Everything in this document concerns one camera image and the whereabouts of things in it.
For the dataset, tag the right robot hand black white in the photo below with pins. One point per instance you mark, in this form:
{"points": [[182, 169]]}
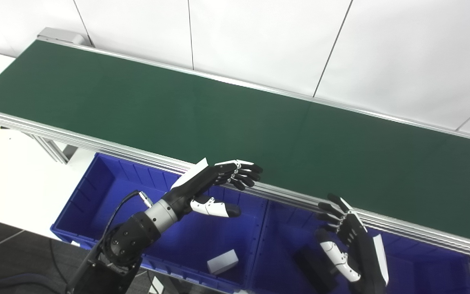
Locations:
{"points": [[359, 249]]}

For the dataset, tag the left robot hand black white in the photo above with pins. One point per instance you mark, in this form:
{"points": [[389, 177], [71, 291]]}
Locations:
{"points": [[194, 185]]}

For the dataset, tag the white square part round hole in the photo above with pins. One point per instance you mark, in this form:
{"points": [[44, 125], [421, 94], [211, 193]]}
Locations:
{"points": [[223, 261]]}

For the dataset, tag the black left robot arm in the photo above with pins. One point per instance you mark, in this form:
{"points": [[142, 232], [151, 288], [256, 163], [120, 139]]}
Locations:
{"points": [[125, 245]]}

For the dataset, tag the black part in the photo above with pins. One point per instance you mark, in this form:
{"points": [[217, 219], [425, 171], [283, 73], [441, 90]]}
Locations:
{"points": [[312, 265]]}

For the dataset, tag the blue plastic bin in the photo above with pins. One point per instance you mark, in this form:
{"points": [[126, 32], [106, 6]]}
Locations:
{"points": [[104, 196], [418, 269]]}

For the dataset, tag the green conveyor belt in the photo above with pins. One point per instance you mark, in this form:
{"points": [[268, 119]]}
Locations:
{"points": [[218, 122], [96, 143]]}

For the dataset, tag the aluminium conveyor leg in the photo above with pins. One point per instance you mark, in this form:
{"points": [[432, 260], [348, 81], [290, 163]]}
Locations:
{"points": [[53, 149]]}

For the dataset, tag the grey conveyor end housing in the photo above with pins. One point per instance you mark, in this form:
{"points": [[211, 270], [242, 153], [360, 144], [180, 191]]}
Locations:
{"points": [[61, 36]]}

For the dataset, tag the small white slip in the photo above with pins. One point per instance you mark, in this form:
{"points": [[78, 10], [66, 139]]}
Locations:
{"points": [[156, 286]]}

